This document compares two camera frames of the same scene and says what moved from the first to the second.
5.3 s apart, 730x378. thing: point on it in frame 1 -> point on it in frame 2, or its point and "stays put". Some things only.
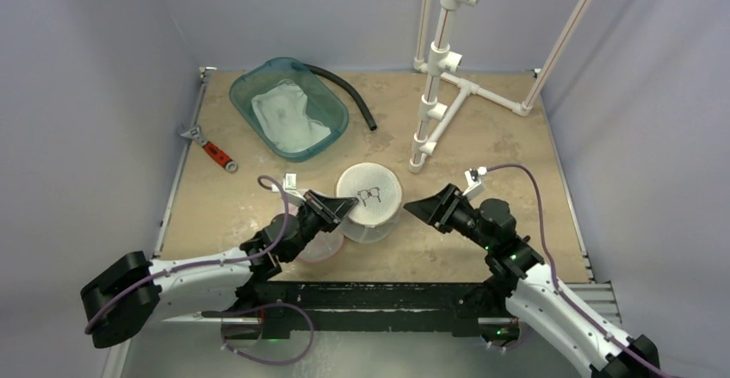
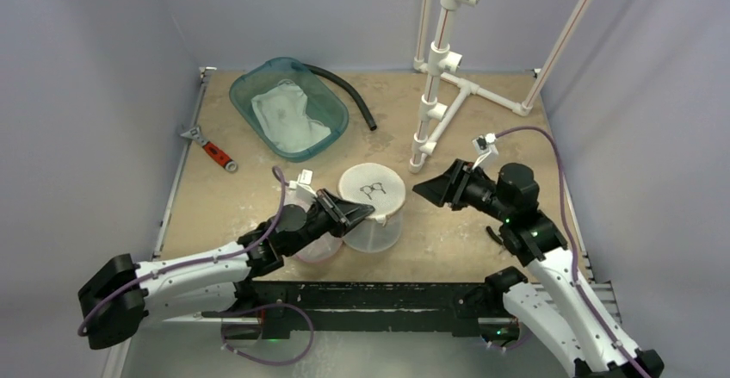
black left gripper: [334, 208] -> [342, 215]
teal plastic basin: [291, 107] stays put
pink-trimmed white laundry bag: [327, 245] stays put
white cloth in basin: [282, 112] stays put
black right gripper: [447, 207] -> [460, 181]
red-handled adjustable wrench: [213, 151] stays put
